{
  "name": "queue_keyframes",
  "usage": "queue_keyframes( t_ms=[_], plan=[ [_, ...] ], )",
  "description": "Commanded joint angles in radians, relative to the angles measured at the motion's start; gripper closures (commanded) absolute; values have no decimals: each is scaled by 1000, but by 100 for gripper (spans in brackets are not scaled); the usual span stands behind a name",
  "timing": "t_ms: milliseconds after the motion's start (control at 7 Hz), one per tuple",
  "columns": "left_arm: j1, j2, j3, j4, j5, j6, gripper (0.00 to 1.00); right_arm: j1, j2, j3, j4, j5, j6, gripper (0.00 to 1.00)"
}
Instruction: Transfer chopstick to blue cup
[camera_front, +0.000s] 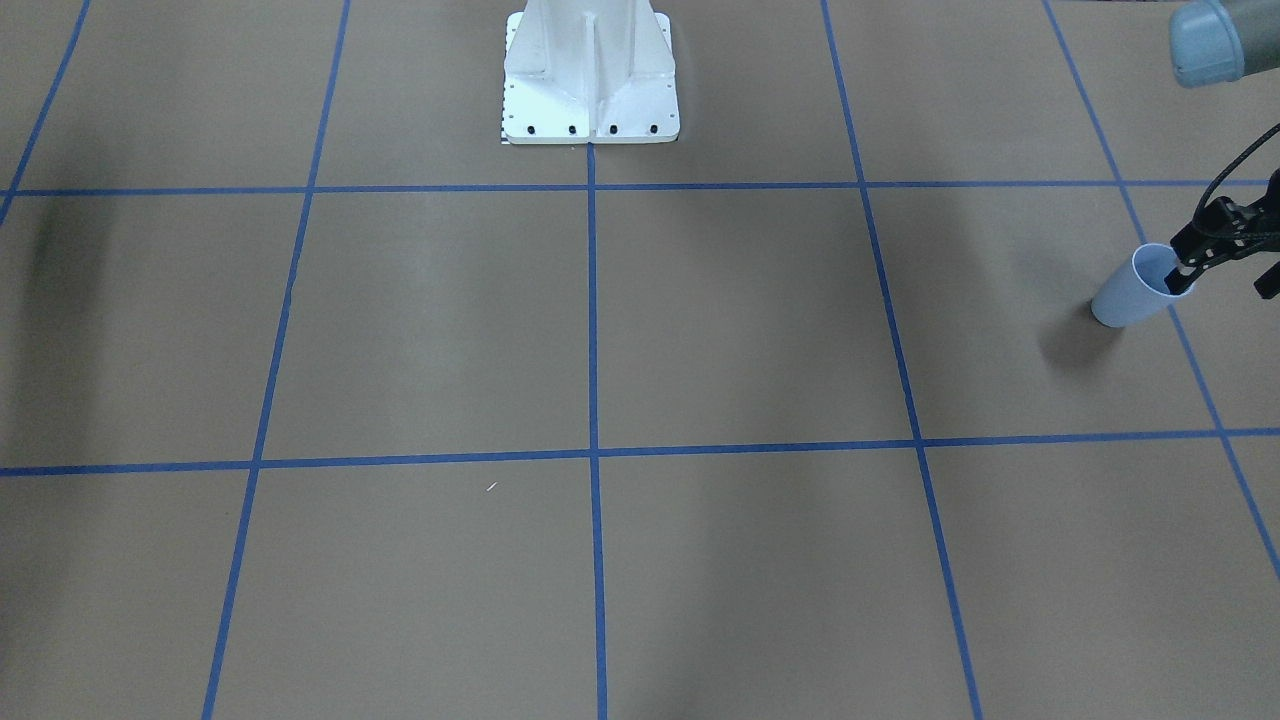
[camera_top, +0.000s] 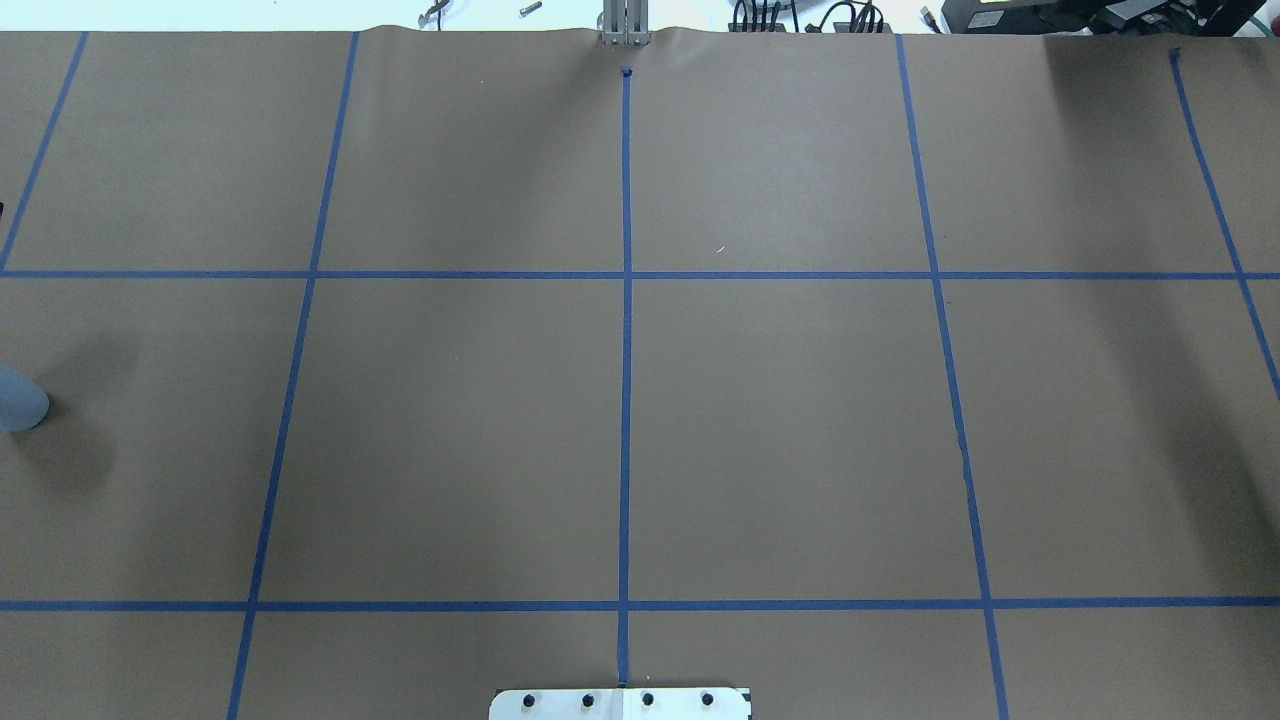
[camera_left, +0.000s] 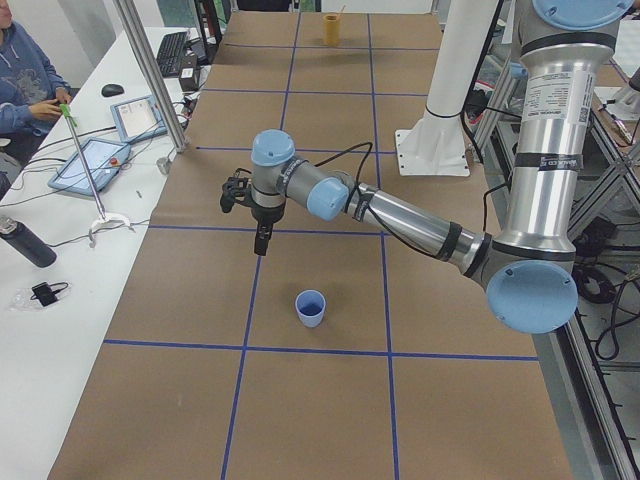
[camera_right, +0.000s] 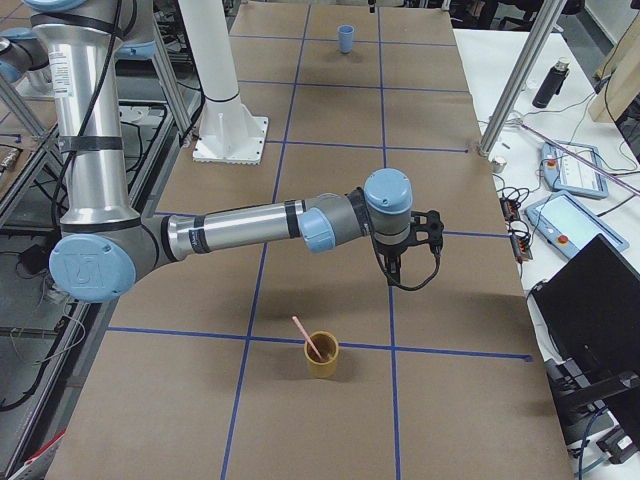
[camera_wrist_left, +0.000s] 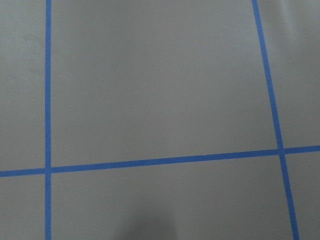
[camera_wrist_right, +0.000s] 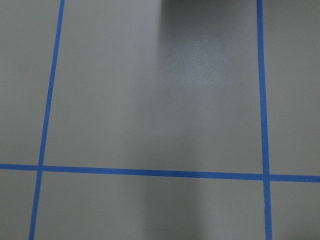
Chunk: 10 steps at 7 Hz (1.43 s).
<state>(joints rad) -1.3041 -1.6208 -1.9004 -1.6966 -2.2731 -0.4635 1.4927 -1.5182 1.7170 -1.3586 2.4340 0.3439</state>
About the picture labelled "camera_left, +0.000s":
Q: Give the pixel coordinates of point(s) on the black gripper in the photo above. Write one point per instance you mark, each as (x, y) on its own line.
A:
(265, 215)

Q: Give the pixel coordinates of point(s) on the blue plastic cup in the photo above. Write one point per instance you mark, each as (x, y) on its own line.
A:
(310, 306)

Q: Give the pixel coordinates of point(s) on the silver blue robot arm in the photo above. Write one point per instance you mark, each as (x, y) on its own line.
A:
(525, 270)

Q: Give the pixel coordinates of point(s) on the tan wooden cup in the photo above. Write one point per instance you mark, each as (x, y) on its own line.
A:
(331, 29)

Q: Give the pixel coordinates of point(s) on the blue teach pendant tablet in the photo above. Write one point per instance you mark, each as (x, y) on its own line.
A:
(105, 159)

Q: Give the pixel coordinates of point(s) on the white side table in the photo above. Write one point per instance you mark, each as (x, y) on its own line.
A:
(47, 353)

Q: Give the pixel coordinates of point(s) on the black box with label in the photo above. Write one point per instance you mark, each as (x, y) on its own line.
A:
(189, 73)

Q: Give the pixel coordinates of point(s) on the black keyboard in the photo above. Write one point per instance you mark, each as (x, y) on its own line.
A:
(170, 53)

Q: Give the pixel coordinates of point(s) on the black computer mouse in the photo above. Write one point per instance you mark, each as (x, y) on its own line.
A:
(111, 90)

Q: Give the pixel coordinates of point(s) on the silver rod on white stand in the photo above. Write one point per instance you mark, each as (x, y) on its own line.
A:
(104, 216)

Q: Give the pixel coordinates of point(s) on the black water bottle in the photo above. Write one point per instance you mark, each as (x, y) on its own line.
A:
(26, 242)

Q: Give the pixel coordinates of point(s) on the seated person in blue hoodie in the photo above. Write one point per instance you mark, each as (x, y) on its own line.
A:
(32, 92)

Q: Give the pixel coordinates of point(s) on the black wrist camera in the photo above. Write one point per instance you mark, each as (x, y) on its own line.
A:
(236, 191)

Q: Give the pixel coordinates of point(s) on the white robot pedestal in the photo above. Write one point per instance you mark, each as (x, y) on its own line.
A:
(435, 145)

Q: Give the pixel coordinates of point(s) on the small black device with cable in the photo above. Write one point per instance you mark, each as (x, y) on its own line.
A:
(47, 294)

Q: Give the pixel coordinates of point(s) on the aluminium frame post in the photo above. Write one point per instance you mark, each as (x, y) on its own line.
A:
(145, 58)

